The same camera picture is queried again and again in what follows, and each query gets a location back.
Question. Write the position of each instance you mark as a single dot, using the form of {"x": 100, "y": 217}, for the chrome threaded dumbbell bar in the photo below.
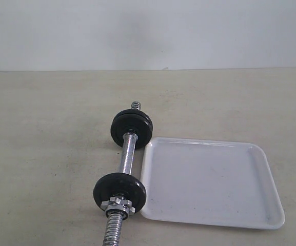
{"x": 115, "y": 220}

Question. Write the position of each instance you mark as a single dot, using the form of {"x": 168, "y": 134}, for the chrome spin-lock collar nut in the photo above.
{"x": 118, "y": 205}

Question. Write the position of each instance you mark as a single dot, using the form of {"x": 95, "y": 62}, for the white rectangular plastic tray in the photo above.
{"x": 215, "y": 183}

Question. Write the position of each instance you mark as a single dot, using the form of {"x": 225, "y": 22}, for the black weight plate end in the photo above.
{"x": 131, "y": 123}

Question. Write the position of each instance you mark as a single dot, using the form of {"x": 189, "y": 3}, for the black weight plate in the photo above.
{"x": 135, "y": 112}
{"x": 120, "y": 185}

